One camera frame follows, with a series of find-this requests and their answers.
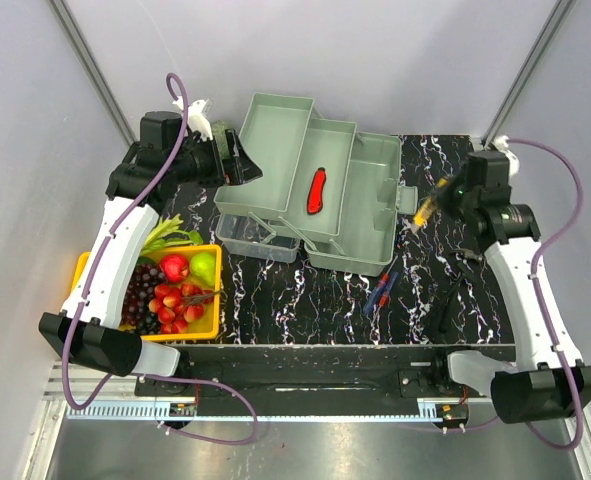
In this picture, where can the green melon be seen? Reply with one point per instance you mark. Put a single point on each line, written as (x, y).
(218, 129)

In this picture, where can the red folding knife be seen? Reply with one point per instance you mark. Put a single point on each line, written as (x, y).
(315, 202)

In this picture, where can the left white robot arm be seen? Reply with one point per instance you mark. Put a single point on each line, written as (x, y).
(86, 329)

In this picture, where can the blue screwdriver long shaft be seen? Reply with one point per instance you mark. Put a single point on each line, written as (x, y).
(370, 305)

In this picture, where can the green pear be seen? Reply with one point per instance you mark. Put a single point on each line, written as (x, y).
(204, 267)

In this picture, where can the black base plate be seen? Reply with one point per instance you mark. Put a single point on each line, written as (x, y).
(407, 370)

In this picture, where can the red apple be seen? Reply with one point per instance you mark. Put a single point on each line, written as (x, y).
(175, 267)

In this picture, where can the red cherry bunch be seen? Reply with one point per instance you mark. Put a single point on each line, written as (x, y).
(177, 309)

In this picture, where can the translucent plastic tool box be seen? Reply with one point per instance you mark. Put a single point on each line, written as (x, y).
(326, 187)

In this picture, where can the aluminium frame rail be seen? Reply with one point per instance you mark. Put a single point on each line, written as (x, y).
(132, 398)

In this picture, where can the green celery stalk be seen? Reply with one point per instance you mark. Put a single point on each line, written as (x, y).
(169, 232)

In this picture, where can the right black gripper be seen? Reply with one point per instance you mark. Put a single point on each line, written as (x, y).
(448, 195)

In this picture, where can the purple grape bunch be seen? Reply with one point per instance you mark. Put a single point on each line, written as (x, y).
(136, 317)

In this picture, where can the blue screwdriver red tip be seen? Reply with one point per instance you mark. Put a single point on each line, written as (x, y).
(387, 288)

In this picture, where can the yellow fruit bin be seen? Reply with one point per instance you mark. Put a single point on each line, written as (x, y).
(208, 328)

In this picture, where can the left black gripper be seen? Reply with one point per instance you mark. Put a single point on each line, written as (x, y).
(230, 161)

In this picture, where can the black marble mat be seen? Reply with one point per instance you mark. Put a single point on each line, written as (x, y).
(278, 303)

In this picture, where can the black hex key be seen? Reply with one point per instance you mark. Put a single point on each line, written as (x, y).
(466, 261)

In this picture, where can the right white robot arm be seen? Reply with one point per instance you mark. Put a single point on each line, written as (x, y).
(549, 379)

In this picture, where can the yellow utility knife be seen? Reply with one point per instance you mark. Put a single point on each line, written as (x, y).
(422, 216)

